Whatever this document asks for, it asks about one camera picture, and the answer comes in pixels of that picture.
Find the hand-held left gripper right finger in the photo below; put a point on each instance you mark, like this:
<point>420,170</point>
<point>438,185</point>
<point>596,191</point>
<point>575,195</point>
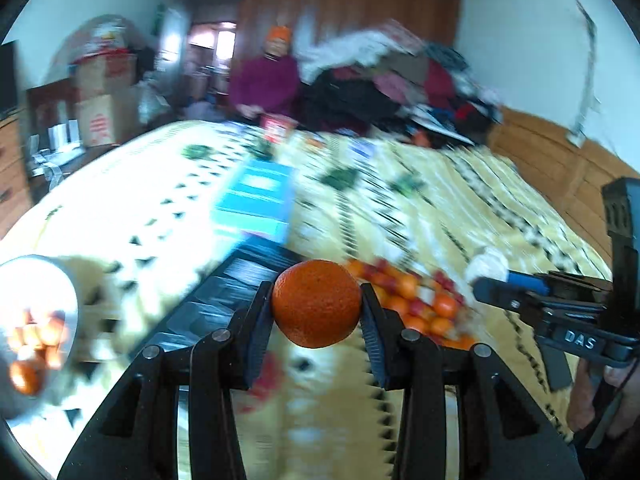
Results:
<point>372,345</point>

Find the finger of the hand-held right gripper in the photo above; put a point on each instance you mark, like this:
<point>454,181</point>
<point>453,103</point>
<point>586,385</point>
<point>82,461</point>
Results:
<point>500,292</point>
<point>556,365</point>

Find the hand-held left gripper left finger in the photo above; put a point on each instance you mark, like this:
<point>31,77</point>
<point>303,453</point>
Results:
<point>259,340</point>

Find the white foam block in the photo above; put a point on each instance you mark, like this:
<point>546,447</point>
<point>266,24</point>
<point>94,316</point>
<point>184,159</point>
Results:
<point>487,262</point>

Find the pile of oranges and red fruits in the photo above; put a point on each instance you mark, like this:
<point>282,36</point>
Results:
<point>415,305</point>

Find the round orange fruit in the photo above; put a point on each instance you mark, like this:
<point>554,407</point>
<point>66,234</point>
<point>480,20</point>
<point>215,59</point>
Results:
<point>315,305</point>

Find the metal bowl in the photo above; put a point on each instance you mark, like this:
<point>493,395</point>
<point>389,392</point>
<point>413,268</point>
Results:
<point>55,280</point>

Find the heap of small oranges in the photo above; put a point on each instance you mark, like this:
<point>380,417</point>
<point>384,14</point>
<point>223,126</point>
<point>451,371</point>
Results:
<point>35,340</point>

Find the person's right hand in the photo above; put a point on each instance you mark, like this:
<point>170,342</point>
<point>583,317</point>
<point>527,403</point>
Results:
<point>582,395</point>

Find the black box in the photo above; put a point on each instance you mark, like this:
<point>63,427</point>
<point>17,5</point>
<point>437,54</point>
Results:
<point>215,290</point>

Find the yellow printed blanket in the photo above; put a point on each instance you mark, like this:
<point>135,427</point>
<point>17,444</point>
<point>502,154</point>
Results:
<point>450,220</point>

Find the wooden headboard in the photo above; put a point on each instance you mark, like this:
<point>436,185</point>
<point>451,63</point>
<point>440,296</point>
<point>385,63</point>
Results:
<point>560,170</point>

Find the blue box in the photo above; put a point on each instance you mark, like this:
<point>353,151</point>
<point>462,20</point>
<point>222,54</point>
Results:
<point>255,200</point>

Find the green toy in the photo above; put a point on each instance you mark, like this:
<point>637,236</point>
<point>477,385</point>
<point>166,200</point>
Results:
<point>258,150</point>
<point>197,152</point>
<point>407,185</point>
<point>339,176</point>

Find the small red box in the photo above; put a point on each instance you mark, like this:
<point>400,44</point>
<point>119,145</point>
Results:
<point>276,128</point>

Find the small blue packet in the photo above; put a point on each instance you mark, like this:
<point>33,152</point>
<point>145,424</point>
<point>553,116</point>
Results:
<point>235,128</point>

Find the pile of clothes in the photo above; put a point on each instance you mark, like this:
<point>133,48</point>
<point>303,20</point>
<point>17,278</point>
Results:
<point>400,85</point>

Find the cardboard box with red print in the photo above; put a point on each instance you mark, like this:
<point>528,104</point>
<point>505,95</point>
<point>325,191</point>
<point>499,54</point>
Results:
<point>105,120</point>

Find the white router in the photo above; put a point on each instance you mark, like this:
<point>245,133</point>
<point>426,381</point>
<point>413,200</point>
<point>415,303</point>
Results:
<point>62,135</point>

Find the wooden dresser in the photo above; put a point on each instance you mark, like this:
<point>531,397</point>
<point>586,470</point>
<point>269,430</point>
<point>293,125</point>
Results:
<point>12,175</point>

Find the brown wooden wardrobe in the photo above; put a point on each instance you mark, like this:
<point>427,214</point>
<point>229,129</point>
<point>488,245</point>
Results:
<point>350,5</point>

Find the clear plastic bag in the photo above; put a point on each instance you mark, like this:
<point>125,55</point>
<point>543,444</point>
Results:
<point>105,35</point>

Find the black television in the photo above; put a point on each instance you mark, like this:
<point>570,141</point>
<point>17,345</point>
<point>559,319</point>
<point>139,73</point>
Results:
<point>7,80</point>

